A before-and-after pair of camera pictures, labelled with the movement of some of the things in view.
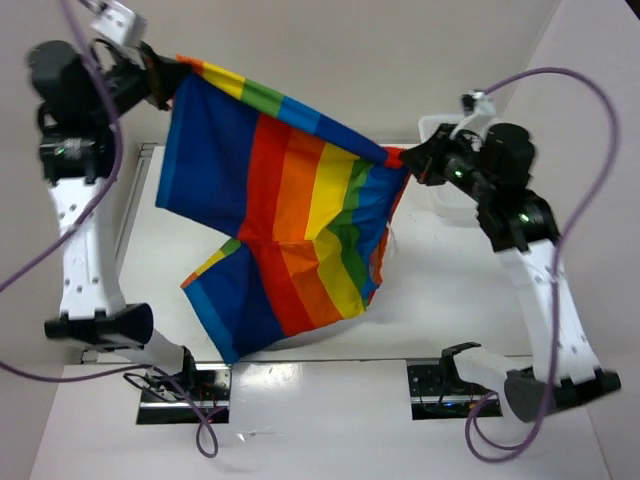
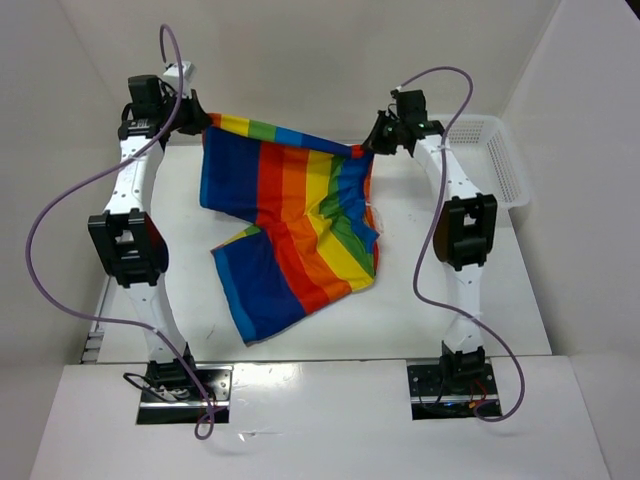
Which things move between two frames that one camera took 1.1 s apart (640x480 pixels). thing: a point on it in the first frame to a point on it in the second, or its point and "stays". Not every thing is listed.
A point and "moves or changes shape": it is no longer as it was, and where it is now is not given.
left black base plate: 208,384 stays
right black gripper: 431,152 to 374,142
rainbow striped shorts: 307,207 moves or changes shape
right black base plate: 436,392 stays
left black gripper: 156,67 to 198,119
